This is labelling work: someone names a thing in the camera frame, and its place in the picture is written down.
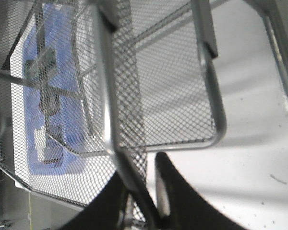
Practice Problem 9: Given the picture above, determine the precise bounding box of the grey metal rack frame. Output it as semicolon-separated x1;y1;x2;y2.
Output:
0;0;288;99

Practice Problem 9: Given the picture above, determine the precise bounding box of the green and beige switch block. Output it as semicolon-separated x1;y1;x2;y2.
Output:
24;47;57;83

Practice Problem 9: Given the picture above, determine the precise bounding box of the red emergency push button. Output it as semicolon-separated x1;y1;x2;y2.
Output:
39;92;60;116

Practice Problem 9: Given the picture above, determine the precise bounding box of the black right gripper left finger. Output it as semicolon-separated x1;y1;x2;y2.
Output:
60;171;156;230

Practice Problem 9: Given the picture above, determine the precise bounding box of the blue plastic tray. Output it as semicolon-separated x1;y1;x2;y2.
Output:
22;1;91;175

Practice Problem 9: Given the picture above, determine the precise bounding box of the silver mesh tray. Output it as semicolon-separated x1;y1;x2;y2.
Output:
0;0;228;159
89;0;161;230

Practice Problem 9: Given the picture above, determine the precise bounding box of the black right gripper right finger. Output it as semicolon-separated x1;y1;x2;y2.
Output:
155;152;244;230

